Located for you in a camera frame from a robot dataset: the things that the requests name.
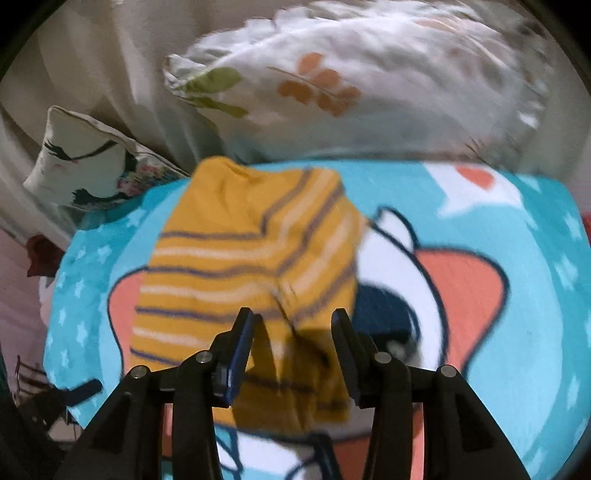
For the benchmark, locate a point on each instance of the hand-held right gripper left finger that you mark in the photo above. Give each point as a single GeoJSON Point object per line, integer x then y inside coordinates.
{"type": "Point", "coordinates": [241, 350]}

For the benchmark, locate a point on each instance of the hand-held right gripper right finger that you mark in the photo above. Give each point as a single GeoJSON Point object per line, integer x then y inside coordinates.
{"type": "Point", "coordinates": [345, 355]}

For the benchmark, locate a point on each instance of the yellow striped sweater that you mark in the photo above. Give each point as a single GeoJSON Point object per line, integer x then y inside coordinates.
{"type": "Point", "coordinates": [249, 258]}

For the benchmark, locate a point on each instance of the turquoise cartoon printed blanket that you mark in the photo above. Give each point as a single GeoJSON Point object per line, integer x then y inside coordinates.
{"type": "Point", "coordinates": [485, 300]}

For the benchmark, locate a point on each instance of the dark red cloth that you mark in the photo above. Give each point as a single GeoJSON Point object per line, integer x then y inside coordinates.
{"type": "Point", "coordinates": [42, 256]}

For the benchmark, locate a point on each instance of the white eyelash print pillow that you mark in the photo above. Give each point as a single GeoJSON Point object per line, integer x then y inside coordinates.
{"type": "Point", "coordinates": [87, 161]}

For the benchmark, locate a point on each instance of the white floral pillow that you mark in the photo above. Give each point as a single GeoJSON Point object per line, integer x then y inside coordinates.
{"type": "Point", "coordinates": [369, 83]}

